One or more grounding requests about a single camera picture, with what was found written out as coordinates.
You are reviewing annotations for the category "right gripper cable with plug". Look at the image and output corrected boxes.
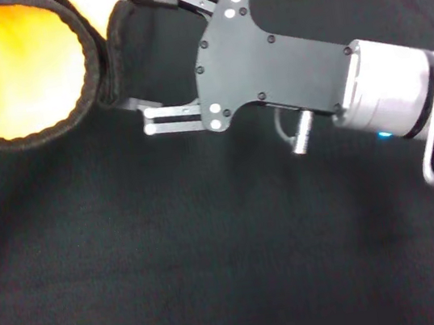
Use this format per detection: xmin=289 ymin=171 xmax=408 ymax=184
xmin=272 ymin=103 xmax=319 ymax=158

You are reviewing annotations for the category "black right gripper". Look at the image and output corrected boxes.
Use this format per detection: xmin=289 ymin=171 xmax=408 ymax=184
xmin=104 ymin=0 xmax=362 ymax=147

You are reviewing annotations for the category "grey yellow towel black trim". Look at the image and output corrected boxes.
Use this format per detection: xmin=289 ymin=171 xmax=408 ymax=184
xmin=0 ymin=0 xmax=206 ymax=154

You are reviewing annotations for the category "black tablecloth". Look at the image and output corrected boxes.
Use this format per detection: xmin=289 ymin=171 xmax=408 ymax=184
xmin=0 ymin=0 xmax=434 ymax=325

